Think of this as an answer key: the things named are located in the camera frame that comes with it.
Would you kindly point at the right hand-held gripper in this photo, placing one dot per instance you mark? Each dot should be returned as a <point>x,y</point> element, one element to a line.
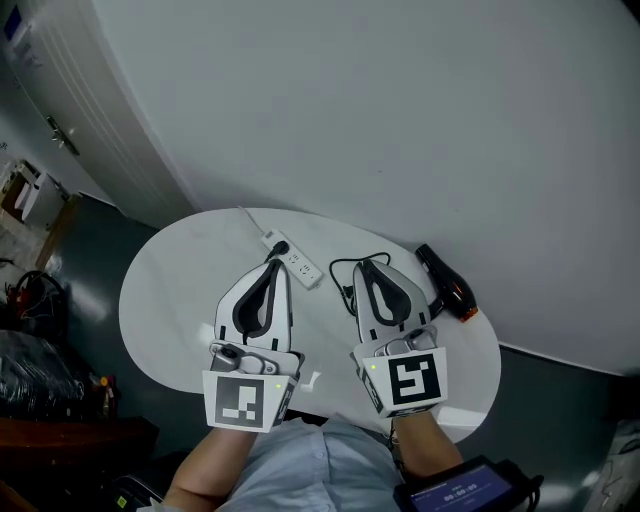
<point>412,380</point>

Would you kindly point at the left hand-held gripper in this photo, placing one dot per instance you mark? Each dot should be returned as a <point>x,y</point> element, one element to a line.
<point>237,405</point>

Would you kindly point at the black power plug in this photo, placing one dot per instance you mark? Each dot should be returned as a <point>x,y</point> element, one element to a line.
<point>347,294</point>

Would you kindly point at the white power strip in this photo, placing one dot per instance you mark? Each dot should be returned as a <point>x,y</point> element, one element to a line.
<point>300,265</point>

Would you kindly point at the person's right forearm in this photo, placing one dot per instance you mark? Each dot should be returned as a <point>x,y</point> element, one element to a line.
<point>427,445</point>

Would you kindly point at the person's left forearm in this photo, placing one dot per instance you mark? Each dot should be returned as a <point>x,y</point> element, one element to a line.
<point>210,465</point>

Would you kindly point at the black orange hair dryer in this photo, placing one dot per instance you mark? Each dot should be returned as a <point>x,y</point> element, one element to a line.
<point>452,287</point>

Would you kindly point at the black round plug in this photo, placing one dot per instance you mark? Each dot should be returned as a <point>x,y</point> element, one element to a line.
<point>280,247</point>

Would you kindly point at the small red yellow bottle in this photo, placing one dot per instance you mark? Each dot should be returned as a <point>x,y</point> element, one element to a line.
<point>104,390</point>

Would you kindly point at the person's light blue shirt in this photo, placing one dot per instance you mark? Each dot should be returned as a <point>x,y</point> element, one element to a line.
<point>315,475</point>

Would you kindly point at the black wrist screen device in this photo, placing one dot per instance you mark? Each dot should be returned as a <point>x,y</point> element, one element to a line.
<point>455,492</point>

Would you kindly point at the black case with yellow label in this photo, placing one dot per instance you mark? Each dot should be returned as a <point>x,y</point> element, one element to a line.
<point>137,495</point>

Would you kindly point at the dark brown wooden counter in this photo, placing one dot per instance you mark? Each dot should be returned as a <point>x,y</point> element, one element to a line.
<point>75,442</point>

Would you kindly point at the plastic wrapped bundle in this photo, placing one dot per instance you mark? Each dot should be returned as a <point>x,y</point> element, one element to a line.
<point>35,370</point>

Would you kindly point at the white box appliance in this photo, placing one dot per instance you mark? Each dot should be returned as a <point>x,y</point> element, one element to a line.
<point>45,200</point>

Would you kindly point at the white door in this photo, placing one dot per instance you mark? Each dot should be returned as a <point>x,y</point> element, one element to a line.
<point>100,100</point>

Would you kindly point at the open cardboard box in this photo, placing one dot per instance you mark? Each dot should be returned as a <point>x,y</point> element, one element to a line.
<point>12,192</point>

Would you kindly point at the white paper door notice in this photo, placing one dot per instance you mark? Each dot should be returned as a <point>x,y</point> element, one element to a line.
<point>22,40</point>

